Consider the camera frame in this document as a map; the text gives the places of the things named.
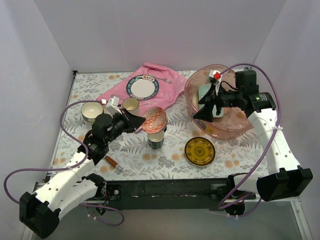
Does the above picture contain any dark green mug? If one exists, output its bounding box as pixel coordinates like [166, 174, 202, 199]
[147, 126, 167, 150]

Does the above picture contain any striped white bowl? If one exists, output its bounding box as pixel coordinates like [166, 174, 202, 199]
[83, 118, 96, 125]

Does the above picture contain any dark teal dotted bowl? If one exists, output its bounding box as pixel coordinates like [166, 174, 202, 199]
[81, 102, 104, 119]

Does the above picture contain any pink transparent plastic bin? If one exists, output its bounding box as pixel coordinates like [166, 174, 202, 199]
[184, 64, 253, 140]

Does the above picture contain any pink satin cloth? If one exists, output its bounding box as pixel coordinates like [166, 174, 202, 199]
[97, 63, 187, 116]

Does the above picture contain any red patterned bowl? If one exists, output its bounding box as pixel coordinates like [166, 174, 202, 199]
[141, 106, 168, 134]

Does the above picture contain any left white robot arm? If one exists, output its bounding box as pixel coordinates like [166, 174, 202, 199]
[19, 109, 146, 239]

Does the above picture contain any green rimmed white plate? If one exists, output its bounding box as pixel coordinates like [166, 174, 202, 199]
[126, 74, 160, 100]

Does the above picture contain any yellow patterned plate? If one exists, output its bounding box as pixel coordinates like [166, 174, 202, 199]
[184, 137, 216, 167]

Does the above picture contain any aluminium frame rail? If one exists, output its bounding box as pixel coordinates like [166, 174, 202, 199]
[22, 181, 313, 240]

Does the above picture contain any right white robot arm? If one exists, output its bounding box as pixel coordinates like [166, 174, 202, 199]
[194, 70, 313, 202]

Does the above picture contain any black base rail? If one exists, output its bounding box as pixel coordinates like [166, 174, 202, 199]
[88, 178, 233, 211]

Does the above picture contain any wooden handled metal scraper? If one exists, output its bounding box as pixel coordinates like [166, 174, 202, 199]
[104, 156, 124, 173]

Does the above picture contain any cream mug black rim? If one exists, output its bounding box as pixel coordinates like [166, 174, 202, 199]
[122, 97, 140, 116]

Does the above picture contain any silver fork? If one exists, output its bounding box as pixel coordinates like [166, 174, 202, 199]
[156, 77, 172, 84]

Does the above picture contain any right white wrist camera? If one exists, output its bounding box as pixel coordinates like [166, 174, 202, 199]
[206, 69, 222, 96]

